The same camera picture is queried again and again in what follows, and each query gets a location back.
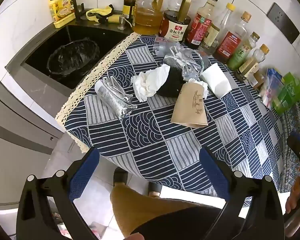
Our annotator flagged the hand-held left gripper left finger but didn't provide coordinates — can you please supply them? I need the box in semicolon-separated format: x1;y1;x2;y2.
16;147;100;240

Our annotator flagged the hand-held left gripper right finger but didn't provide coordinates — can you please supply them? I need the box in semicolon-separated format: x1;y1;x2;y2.
199;147;285;240

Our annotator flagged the brown paper cup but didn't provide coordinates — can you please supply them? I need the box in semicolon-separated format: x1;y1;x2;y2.
170;82;209;128

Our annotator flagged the long silver foil wrapper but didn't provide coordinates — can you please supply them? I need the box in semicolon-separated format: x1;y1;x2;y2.
94;76;138;120

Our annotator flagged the white napkin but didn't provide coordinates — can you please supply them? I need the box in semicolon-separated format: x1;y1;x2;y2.
199;63;232;99

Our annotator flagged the black bag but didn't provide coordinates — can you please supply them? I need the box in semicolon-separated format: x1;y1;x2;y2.
156;65;188;99

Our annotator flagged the large white tissue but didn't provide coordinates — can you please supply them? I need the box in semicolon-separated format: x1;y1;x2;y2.
131;64;171;103

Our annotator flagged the trash bin with black bag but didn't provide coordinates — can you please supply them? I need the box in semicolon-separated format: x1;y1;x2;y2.
47;38;100;77

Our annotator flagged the person's right hand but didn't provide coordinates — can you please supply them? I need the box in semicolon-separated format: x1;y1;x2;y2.
285;166;300;214

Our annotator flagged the person's left hand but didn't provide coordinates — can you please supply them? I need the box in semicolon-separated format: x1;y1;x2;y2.
124;232;145;240

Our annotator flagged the blue zigzag patterned cloth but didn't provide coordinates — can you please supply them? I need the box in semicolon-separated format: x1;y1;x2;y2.
275;80;300;196

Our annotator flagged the person's black slipper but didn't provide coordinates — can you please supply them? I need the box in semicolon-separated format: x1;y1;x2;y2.
147;181;163;197
113;167;128;187

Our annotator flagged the person's black top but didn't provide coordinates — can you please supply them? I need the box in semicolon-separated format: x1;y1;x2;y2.
132;206;228;240

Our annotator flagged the blue and white plastic bag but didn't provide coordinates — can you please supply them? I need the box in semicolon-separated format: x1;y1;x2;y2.
260;67;283;108

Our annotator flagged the person's tan trouser leg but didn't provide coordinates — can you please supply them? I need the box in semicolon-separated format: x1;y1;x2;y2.
110;184;225;238

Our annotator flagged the blue patterned tablecloth lace edge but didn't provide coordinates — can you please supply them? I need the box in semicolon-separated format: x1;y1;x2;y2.
55;32;286;209

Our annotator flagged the small brown jar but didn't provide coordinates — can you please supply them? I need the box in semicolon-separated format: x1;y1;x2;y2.
247;70;265;89

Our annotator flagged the grey cabinet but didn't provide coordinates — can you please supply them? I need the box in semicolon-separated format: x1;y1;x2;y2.
0;69;63;156

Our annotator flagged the small clear bottle gold cap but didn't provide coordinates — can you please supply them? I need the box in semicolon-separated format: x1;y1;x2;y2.
237;44;270;80

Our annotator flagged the green label bottle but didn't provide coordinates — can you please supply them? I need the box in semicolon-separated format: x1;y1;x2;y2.
227;32;261;72

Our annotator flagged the crumpled silver foil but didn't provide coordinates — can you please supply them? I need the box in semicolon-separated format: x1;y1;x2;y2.
163;46;194;70

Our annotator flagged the red label bottle gold cap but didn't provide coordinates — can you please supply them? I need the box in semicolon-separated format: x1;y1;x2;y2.
214;11;252;63

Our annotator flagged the black sink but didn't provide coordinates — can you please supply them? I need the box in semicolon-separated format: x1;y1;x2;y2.
20;24;131;90

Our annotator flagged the red label bottle black cap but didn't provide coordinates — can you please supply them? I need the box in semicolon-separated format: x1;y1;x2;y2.
185;0;220;50

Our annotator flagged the clear bottle yellow cap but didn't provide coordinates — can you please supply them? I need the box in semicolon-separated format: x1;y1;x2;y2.
199;2;237;55

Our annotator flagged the metal soap dispenser pump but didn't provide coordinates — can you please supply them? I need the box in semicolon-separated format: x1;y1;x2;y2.
117;15;132;30

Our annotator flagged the yellow cloth with black trim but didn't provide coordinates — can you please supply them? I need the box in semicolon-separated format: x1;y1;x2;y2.
86;4;127;24

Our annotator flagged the large clear oil jug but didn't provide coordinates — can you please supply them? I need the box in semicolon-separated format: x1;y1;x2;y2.
133;0;166;35

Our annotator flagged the yellow detergent bottle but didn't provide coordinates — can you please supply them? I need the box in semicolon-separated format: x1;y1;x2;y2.
47;0;76;29

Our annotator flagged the dark bottle with green-yellow label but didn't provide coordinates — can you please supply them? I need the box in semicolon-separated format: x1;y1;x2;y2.
122;0;142;20

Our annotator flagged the dark wall socket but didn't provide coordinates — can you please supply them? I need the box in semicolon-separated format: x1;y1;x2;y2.
267;2;300;44

